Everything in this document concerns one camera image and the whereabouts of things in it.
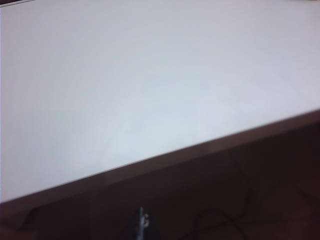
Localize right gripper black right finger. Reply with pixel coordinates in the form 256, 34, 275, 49
141, 213, 161, 240

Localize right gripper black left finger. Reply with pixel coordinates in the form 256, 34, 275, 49
124, 206, 144, 240

